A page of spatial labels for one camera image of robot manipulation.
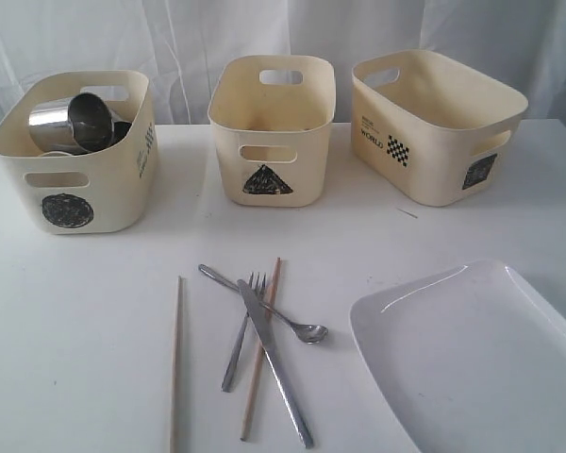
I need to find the steel mug front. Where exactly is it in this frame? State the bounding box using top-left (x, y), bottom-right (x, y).
top-left (28, 97), bottom-right (77, 151)

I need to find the cream bin square mark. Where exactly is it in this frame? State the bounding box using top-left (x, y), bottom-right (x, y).
top-left (351, 49), bottom-right (528, 207)

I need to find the steel bowl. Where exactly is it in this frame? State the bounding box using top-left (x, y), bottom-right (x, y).
top-left (110, 121), bottom-right (132, 146)

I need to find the steel mug with wire handle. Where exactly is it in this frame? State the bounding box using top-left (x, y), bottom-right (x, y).
top-left (67, 92), bottom-right (114, 154)

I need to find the steel fork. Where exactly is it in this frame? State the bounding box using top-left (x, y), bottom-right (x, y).
top-left (221, 273), bottom-right (267, 393)

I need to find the wooden chopstick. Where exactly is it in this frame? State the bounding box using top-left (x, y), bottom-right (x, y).
top-left (169, 276), bottom-right (183, 453)
top-left (240, 257), bottom-right (282, 442)

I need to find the steel knife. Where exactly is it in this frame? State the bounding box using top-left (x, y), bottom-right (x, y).
top-left (237, 279), bottom-right (315, 449)

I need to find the white rectangular plate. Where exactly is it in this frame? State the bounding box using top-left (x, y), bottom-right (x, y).
top-left (349, 260), bottom-right (566, 452)

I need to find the white plastic bowl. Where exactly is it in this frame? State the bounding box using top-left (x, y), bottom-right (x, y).
top-left (39, 150), bottom-right (75, 158)

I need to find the white curtain backdrop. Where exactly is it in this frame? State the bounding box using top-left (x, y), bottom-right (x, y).
top-left (0, 1), bottom-right (566, 125)

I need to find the cream bin triangle mark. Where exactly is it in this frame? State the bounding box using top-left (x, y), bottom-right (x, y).
top-left (208, 55), bottom-right (336, 208)

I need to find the cream bin circle mark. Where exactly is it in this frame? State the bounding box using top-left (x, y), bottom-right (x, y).
top-left (0, 70), bottom-right (158, 234)

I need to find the steel spoon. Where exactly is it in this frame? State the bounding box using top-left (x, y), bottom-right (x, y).
top-left (198, 264), bottom-right (329, 344)

